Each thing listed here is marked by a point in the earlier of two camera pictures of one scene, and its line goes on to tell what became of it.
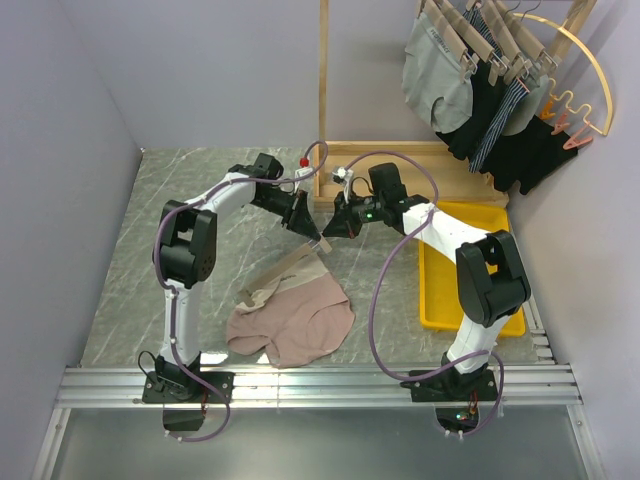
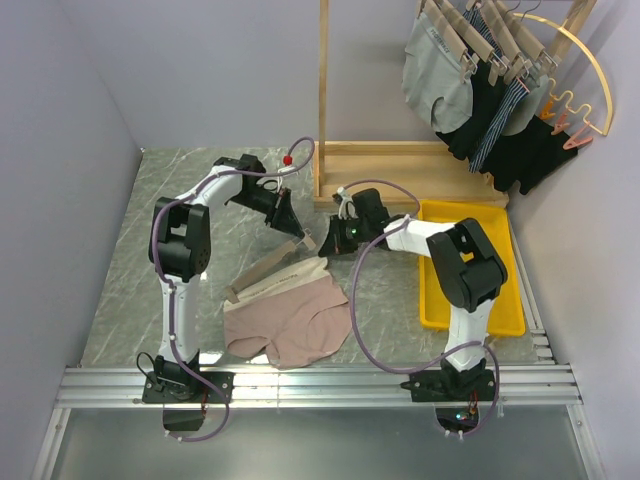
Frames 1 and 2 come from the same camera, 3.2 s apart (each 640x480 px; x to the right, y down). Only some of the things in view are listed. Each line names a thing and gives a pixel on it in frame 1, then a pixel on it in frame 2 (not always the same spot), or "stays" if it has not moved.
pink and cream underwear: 303,317 stays
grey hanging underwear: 433,82 stays
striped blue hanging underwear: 508,107 stays
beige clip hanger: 320,242 to 307,240
